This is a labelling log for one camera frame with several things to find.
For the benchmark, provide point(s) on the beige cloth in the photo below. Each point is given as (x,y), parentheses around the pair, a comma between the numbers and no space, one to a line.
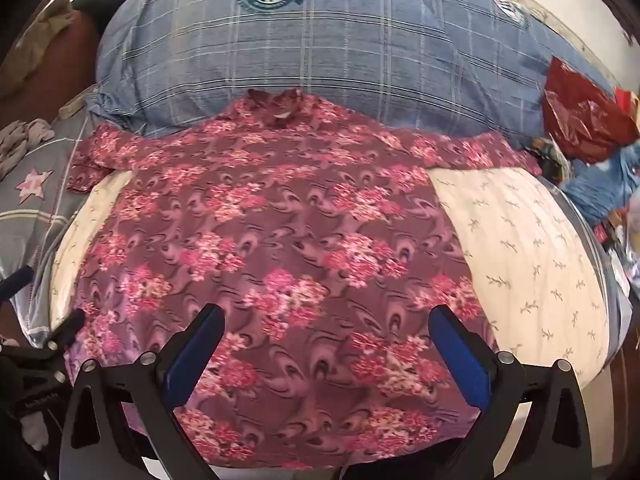
(37,40)

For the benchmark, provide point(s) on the red plastic bag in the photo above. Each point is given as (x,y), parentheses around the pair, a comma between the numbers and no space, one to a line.
(582,115)

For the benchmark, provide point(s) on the cream leaf-print blanket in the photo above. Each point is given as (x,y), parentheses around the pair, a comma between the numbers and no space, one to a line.
(520,255)

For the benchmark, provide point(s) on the grey star-print bedsheet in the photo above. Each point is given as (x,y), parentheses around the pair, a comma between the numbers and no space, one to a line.
(30,205)

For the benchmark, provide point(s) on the pink floral shirt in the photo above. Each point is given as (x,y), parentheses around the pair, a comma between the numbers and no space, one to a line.
(280,255)

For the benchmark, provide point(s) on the black cloth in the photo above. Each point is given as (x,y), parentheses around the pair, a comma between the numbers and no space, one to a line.
(107,0)

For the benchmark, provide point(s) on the grey crumpled cloth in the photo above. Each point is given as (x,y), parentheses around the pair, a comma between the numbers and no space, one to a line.
(20,137)

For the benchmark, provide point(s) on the brown cushion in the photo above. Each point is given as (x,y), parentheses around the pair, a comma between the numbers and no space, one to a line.
(65,67)

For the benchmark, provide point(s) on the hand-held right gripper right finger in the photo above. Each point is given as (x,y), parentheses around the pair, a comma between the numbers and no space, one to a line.
(462,355)

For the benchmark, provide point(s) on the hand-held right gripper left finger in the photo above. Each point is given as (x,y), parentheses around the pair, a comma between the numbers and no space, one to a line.
(192,355)

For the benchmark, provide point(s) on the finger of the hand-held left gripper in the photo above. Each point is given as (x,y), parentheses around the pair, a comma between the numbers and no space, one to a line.
(65,330)
(15,281)

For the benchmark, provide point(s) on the blue denim cloth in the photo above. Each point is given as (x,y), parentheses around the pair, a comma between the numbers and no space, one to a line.
(607,180)

